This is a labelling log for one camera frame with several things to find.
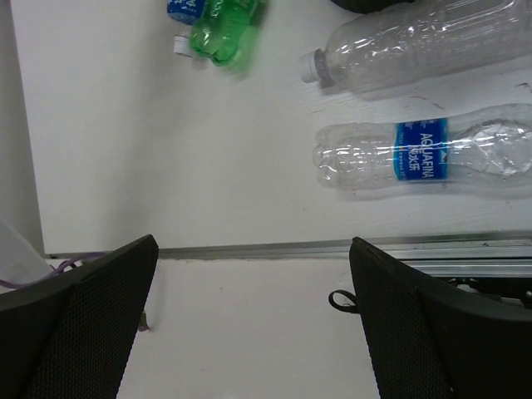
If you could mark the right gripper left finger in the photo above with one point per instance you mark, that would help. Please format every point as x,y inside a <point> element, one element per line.
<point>71,336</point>

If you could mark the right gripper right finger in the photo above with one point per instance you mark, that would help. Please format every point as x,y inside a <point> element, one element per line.
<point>429,339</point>

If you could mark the green plastic bottle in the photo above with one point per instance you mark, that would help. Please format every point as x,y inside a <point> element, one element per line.
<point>218,35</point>

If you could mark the blue label bottle white cap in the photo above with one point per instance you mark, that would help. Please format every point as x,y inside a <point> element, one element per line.
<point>185,13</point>

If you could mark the dark green plastic bin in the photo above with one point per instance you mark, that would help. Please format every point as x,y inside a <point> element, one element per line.
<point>367,6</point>

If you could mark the clear Aquafina bottle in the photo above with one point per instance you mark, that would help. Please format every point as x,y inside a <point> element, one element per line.
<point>488,149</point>

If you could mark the clear unlabelled plastic bottle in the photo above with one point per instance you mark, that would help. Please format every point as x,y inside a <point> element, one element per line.
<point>426,39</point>

